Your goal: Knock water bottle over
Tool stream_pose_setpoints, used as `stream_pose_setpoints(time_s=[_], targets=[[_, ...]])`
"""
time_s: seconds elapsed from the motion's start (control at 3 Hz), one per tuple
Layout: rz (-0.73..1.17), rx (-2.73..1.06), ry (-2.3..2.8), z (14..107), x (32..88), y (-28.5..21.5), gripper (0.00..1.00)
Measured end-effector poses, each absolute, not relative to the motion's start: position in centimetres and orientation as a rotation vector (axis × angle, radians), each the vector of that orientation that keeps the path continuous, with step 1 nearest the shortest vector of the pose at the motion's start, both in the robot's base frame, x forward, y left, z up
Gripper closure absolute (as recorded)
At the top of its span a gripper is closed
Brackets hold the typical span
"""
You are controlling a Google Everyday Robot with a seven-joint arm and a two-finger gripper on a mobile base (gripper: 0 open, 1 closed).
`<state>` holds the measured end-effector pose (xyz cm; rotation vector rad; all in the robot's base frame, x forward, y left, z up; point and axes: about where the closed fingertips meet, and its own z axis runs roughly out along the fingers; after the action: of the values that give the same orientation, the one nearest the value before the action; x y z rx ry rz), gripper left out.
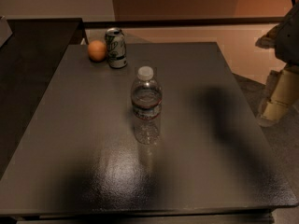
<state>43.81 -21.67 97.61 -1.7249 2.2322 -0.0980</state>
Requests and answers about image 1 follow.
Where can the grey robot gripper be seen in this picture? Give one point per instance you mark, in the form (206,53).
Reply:
(288,41)

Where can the orange fruit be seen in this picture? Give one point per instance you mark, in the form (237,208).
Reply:
(97,51)

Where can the clear plastic water bottle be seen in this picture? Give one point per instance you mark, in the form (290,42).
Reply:
(146,99)

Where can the green white soda can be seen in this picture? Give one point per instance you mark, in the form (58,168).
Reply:
(116,48)

